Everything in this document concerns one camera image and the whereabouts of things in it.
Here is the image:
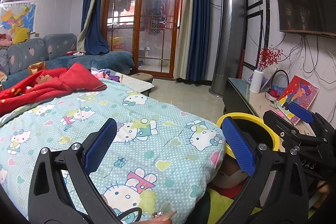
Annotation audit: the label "yellow rim black trash bin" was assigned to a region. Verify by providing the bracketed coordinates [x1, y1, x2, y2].
[216, 113, 281, 159]

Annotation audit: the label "person's left hand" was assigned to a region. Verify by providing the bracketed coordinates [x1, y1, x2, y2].
[101, 190, 176, 223]

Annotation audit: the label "tv cabinet with patterned top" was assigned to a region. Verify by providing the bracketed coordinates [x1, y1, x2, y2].
[223, 77, 316, 136]

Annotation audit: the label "Hello Kitty light blue quilt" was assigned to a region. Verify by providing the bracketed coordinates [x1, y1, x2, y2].
[0, 78, 227, 224]

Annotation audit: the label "purple cloth on table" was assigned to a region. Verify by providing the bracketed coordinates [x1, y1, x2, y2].
[91, 68, 121, 83]

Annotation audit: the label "white top coffee table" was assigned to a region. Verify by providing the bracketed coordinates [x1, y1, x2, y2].
[116, 72, 154, 96]

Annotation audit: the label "red blanket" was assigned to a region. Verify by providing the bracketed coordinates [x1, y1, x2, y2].
[1, 63, 107, 115]

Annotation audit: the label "white vase red flowers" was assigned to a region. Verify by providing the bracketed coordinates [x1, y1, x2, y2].
[248, 48, 283, 94]

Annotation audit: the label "blue curtain right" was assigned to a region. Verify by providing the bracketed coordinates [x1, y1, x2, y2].
[173, 0, 211, 82]

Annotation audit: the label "blue curtain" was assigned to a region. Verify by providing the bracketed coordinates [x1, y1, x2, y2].
[76, 0, 109, 55]
[173, 0, 211, 82]

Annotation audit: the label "blue curtain left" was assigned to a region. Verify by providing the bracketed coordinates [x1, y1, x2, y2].
[76, 0, 109, 55]

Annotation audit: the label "grey blue sofa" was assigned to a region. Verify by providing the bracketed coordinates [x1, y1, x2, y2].
[0, 33, 135, 89]

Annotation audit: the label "yellow pillow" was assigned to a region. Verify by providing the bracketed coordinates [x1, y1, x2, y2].
[12, 27, 30, 44]

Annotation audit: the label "silver tower air conditioner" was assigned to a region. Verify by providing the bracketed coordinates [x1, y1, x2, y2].
[209, 0, 245, 97]

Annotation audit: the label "China map poster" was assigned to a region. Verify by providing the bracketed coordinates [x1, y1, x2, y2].
[1, 3, 36, 35]

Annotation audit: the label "wooden frame glass door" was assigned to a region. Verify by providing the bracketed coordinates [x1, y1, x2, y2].
[101, 0, 182, 79]

